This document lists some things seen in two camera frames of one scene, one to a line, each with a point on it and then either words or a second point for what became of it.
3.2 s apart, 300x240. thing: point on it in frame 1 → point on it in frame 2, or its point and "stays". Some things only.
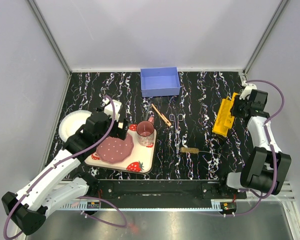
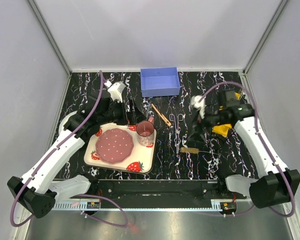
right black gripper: x=233 y=110 → x=197 y=134
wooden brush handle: x=167 y=121 stays
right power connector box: x=229 y=207 stays
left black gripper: x=119 y=132 → x=133 y=117
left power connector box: x=93 y=204 stays
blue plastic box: x=160 y=81 stays
